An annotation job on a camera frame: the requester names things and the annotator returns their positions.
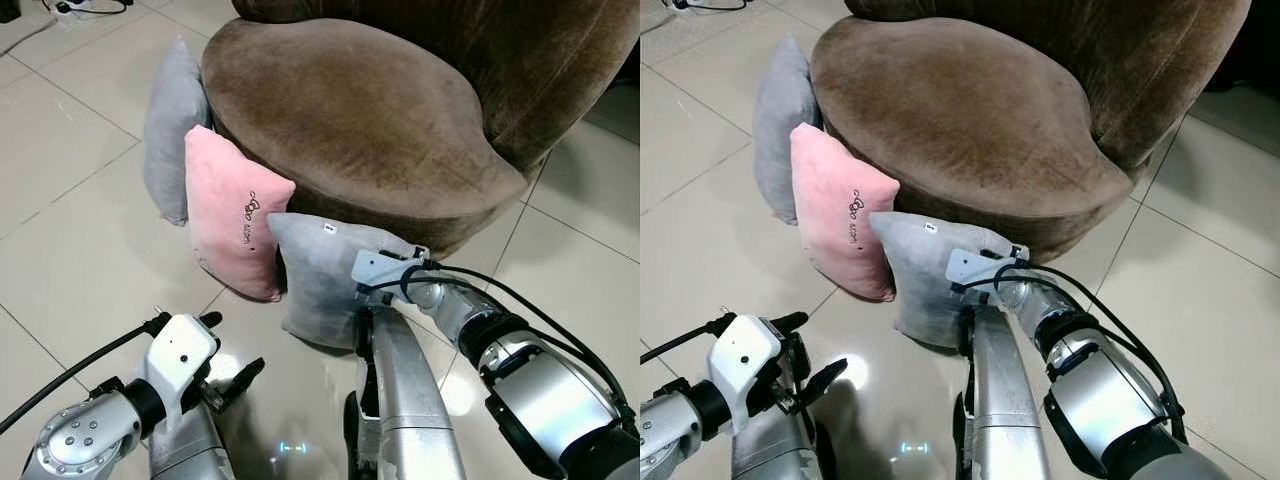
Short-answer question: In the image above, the grey pillow with white tag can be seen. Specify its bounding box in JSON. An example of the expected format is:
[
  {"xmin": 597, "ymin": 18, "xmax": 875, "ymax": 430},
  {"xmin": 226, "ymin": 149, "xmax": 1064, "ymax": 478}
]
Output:
[
  {"xmin": 267, "ymin": 212, "xmax": 427, "ymax": 353},
  {"xmin": 868, "ymin": 212, "xmax": 1031, "ymax": 351}
]

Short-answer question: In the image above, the pink pillow with black print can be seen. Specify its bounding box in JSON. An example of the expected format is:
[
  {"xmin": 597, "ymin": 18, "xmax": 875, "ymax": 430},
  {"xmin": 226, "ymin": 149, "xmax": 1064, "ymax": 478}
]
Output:
[
  {"xmin": 184, "ymin": 125, "xmax": 298, "ymax": 303},
  {"xmin": 790, "ymin": 122, "xmax": 901, "ymax": 303}
]

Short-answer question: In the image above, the brown velvet sofa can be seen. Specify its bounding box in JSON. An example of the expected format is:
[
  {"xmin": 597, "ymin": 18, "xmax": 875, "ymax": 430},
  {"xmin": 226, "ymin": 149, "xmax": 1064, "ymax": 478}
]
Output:
[
  {"xmin": 200, "ymin": 0, "xmax": 641, "ymax": 263},
  {"xmin": 809, "ymin": 0, "xmax": 1253, "ymax": 267}
]

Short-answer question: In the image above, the plain grey pillow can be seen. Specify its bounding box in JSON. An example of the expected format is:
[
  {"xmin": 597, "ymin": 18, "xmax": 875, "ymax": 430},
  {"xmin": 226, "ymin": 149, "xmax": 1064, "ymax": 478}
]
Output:
[
  {"xmin": 143, "ymin": 37, "xmax": 214, "ymax": 227},
  {"xmin": 752, "ymin": 35, "xmax": 824, "ymax": 224}
]

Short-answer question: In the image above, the silver left robot leg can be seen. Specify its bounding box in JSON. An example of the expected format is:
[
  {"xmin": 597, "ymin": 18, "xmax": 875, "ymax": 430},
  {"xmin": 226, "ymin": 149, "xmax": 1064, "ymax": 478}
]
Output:
[
  {"xmin": 148, "ymin": 405, "xmax": 236, "ymax": 480},
  {"xmin": 730, "ymin": 408, "xmax": 833, "ymax": 480}
]

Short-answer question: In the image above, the silver robot leg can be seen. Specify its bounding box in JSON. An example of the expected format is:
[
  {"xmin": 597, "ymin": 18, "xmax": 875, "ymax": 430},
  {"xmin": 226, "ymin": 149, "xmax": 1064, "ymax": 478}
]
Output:
[
  {"xmin": 148, "ymin": 405, "xmax": 236, "ymax": 480},
  {"xmin": 952, "ymin": 302, "xmax": 1059, "ymax": 480},
  {"xmin": 344, "ymin": 306, "xmax": 471, "ymax": 480},
  {"xmin": 730, "ymin": 408, "xmax": 833, "ymax": 480}
]

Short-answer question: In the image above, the silver right robot leg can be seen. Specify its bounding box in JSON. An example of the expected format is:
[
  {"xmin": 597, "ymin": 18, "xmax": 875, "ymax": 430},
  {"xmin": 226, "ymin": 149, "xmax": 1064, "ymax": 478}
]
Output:
[
  {"xmin": 344, "ymin": 306, "xmax": 471, "ymax": 480},
  {"xmin": 952, "ymin": 302, "xmax": 1059, "ymax": 480}
]

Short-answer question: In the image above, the dark furniture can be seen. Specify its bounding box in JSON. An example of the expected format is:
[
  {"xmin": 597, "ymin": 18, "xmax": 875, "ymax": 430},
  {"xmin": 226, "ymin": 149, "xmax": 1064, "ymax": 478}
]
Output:
[{"xmin": 1205, "ymin": 0, "xmax": 1280, "ymax": 96}]

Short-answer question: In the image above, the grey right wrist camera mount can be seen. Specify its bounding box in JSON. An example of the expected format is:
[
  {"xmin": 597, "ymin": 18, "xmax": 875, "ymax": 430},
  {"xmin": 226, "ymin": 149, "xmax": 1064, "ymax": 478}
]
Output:
[
  {"xmin": 352, "ymin": 246, "xmax": 432, "ymax": 307},
  {"xmin": 945, "ymin": 244, "xmax": 1031, "ymax": 297}
]

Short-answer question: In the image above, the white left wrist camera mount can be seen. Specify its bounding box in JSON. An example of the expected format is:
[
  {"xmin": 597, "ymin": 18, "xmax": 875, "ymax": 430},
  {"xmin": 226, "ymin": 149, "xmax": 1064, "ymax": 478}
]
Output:
[
  {"xmin": 704, "ymin": 313, "xmax": 787, "ymax": 437},
  {"xmin": 143, "ymin": 313, "xmax": 222, "ymax": 429}
]

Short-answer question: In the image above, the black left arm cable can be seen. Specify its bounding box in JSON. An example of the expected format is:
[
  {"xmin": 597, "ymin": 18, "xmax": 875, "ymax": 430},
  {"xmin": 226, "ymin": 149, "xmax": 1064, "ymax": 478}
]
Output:
[
  {"xmin": 640, "ymin": 316, "xmax": 729, "ymax": 367},
  {"xmin": 0, "ymin": 312, "xmax": 173, "ymax": 435}
]

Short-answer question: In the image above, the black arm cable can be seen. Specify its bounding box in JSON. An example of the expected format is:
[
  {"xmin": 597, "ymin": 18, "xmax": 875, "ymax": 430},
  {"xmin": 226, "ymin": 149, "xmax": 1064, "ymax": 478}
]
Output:
[
  {"xmin": 988, "ymin": 258, "xmax": 1191, "ymax": 447},
  {"xmin": 398, "ymin": 260, "xmax": 613, "ymax": 411},
  {"xmin": 640, "ymin": 316, "xmax": 729, "ymax": 367},
  {"xmin": 0, "ymin": 312, "xmax": 173, "ymax": 435}
]

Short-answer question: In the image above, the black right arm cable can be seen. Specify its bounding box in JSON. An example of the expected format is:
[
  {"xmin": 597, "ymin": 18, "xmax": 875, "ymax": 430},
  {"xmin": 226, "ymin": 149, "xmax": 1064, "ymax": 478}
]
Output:
[
  {"xmin": 398, "ymin": 260, "xmax": 613, "ymax": 411},
  {"xmin": 988, "ymin": 258, "xmax": 1191, "ymax": 447}
]

